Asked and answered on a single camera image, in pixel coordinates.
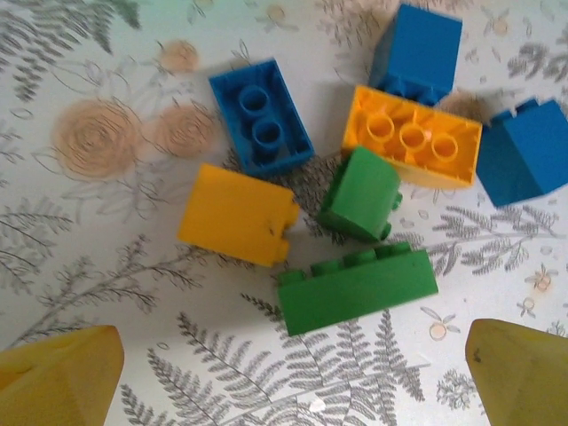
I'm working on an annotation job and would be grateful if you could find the small green lego brick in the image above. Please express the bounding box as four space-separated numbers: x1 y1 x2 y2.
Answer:
315 146 404 243

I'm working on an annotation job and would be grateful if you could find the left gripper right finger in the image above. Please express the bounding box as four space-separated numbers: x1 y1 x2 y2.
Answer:
463 317 568 426

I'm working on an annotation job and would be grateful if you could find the long green lego brick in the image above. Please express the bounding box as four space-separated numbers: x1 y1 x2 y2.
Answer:
277 242 440 337

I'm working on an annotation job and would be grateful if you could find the long yellow-orange lego brick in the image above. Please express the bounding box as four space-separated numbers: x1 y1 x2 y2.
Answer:
341 84 484 190

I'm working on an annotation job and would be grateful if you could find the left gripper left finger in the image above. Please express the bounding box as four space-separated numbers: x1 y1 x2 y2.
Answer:
0 325 124 426

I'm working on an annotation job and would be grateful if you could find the blue lego brick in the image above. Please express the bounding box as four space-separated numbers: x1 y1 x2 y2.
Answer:
475 98 568 208
369 3 463 107
208 59 316 177

